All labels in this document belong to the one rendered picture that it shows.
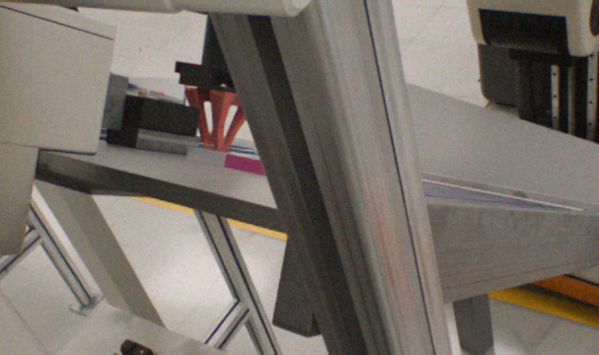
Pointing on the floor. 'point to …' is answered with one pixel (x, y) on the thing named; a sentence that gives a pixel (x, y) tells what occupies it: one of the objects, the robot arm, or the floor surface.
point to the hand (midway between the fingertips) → (215, 147)
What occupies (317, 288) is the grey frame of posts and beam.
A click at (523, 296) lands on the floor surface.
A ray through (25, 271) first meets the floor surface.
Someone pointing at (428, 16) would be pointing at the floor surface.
